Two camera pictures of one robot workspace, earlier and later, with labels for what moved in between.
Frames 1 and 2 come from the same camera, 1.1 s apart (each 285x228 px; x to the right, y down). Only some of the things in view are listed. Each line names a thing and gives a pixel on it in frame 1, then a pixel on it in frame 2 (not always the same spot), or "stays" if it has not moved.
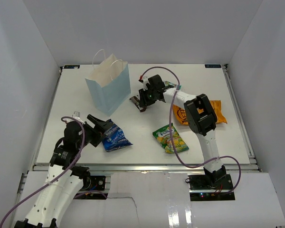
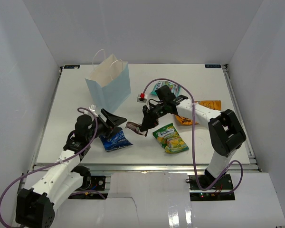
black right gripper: x=144 y=101 -> x=148 y=121
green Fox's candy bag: x=163 y=136 stays
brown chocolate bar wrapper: x=137 y=101 -> x=136 y=128
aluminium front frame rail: x=146 y=167 stays
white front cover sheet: x=158 y=199 stays
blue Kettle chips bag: x=114 y=138 stays
